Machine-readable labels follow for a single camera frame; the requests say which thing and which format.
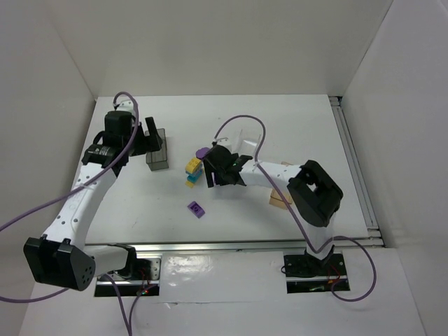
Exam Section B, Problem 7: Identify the smoky grey plastic container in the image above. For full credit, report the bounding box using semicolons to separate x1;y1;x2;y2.
146;128;169;172

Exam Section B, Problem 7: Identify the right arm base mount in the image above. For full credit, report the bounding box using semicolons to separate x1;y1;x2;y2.
281;253;350;294

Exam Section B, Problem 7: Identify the aluminium rail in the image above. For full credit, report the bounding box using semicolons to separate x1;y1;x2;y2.
328;96;385;248
83;238;316;255

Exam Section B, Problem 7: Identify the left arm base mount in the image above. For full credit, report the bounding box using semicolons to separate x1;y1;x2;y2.
94;256;162;298

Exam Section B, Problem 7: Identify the teal lego figure piece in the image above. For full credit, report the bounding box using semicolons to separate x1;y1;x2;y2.
185;169;204;188

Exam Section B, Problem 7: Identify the yellow lego brick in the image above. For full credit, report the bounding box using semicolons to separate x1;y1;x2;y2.
185;157;202;174

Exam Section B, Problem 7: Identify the aluminium rail right side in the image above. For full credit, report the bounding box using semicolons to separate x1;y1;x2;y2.
328;96;385;248

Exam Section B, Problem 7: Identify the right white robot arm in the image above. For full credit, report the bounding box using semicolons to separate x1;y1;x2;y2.
204;144;343;261

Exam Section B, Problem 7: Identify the clear plastic container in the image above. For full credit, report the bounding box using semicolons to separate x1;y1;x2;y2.
230;129;262;158

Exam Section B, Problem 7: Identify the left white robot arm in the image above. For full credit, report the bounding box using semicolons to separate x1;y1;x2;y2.
23;99;162;291

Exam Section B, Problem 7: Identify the purple rounded lego brick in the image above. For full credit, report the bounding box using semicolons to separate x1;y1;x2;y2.
195;147;210;160

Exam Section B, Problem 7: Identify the purple sloped lego brick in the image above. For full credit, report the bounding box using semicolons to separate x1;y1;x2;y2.
187;201;205;218

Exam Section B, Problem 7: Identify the orange tinted plastic container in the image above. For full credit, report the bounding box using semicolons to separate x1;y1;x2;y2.
268;160;295;211

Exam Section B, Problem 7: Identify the aluminium rail front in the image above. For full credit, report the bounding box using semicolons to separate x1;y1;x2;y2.
83;238;316;255

